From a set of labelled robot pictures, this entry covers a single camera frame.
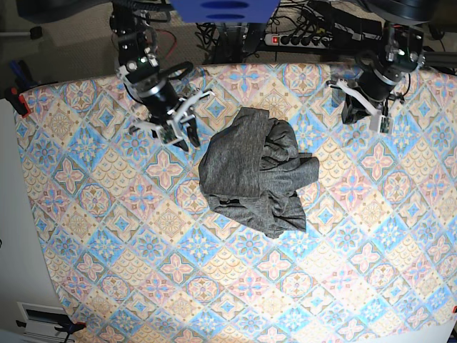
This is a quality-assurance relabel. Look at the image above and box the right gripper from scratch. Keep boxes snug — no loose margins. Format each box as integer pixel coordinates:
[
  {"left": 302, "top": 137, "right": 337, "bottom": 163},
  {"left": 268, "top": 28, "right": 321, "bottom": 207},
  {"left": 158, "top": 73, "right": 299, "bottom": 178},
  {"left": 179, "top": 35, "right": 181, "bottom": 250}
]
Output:
[{"left": 116, "top": 64, "right": 214, "bottom": 153}]

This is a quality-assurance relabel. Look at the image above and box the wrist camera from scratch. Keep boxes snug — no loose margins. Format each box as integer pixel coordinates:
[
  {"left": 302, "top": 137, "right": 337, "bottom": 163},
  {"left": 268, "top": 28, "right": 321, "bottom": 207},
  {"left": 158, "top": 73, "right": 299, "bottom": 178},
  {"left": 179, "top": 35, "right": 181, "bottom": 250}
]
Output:
[
  {"left": 153, "top": 126, "right": 181, "bottom": 145},
  {"left": 369, "top": 110, "right": 392, "bottom": 134}
]

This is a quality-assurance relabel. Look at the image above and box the white power strip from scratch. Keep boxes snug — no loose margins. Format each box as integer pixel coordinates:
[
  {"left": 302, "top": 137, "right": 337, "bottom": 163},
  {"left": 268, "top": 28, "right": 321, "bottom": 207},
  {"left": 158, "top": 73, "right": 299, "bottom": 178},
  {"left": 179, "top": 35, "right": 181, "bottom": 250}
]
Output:
[{"left": 263, "top": 34, "right": 331, "bottom": 49}]

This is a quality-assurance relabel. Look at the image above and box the white floor vent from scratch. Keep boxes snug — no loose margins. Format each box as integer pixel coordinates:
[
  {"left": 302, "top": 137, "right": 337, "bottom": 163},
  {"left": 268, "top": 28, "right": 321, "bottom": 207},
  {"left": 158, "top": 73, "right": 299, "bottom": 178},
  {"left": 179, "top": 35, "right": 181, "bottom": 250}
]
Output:
[{"left": 17, "top": 302, "right": 70, "bottom": 342}]

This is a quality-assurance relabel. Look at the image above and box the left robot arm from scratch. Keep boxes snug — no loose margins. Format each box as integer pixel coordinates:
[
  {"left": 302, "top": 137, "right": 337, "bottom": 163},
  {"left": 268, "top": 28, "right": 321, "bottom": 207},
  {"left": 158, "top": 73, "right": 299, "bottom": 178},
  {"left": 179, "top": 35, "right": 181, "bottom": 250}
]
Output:
[{"left": 327, "top": 1, "right": 433, "bottom": 133}]

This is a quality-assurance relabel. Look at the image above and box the red black clamp left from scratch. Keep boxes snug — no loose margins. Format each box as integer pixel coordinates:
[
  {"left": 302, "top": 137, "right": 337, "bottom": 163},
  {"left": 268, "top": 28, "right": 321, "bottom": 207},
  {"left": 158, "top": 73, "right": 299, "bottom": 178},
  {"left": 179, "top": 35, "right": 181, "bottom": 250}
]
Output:
[{"left": 4, "top": 87, "right": 31, "bottom": 118}]

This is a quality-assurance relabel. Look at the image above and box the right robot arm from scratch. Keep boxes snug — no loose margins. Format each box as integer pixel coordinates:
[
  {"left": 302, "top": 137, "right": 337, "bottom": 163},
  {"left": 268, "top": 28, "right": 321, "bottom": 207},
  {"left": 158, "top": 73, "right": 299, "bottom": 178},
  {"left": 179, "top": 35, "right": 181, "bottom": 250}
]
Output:
[{"left": 109, "top": 1, "right": 213, "bottom": 152}]

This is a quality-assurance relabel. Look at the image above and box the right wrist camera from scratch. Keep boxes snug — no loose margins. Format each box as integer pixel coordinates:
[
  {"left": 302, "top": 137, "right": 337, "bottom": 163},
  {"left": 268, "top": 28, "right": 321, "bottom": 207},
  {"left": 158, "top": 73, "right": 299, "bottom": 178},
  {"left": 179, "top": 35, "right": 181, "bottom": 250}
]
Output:
[{"left": 153, "top": 126, "right": 181, "bottom": 145}]

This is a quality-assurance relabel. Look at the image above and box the blue black clamp bottom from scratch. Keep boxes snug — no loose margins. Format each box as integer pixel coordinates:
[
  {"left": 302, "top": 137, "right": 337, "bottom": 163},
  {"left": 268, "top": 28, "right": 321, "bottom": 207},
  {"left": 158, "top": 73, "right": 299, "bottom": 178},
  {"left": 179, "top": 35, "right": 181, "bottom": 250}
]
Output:
[{"left": 16, "top": 320, "right": 86, "bottom": 339}]

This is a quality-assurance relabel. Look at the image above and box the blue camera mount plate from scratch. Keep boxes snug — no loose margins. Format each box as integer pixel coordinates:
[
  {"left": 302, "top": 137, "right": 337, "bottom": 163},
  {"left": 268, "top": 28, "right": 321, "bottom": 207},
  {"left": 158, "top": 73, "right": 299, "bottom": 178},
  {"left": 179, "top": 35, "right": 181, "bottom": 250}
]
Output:
[{"left": 170, "top": 0, "right": 280, "bottom": 24}]

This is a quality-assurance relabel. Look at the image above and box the patterned tablecloth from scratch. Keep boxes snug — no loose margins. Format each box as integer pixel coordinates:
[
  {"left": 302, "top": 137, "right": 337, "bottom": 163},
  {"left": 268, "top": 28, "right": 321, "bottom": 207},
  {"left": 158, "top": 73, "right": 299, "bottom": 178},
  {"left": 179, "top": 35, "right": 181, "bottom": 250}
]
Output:
[{"left": 14, "top": 64, "right": 456, "bottom": 342}]

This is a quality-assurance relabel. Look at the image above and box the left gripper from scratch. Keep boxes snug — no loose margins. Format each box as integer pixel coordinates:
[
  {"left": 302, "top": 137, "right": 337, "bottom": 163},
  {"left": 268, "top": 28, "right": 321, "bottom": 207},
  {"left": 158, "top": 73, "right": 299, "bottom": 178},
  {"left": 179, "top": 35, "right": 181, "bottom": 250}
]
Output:
[{"left": 326, "top": 63, "right": 406, "bottom": 124}]

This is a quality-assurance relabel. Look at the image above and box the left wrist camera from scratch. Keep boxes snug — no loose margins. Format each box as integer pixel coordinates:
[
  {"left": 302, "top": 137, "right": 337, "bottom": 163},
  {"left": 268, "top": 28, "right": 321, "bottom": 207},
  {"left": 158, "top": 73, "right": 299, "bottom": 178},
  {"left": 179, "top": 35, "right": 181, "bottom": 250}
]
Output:
[{"left": 369, "top": 110, "right": 392, "bottom": 134}]

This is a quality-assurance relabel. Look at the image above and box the grey t-shirt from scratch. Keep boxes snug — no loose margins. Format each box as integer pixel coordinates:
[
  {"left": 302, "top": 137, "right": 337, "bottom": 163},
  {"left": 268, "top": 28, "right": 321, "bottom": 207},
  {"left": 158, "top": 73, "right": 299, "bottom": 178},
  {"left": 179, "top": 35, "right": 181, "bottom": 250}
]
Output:
[{"left": 199, "top": 107, "right": 319, "bottom": 239}]

